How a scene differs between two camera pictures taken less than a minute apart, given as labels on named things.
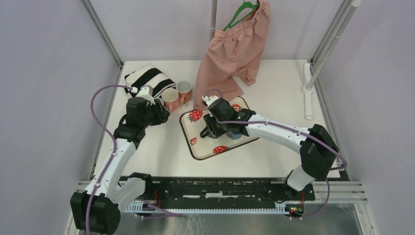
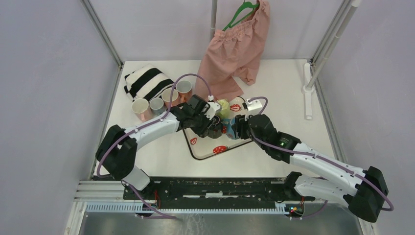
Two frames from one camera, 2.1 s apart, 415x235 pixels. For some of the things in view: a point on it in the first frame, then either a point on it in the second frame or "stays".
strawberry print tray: [192, 121] stays
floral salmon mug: [184, 88] stays
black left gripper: [162, 115] to [203, 130]
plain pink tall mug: [171, 99] stays
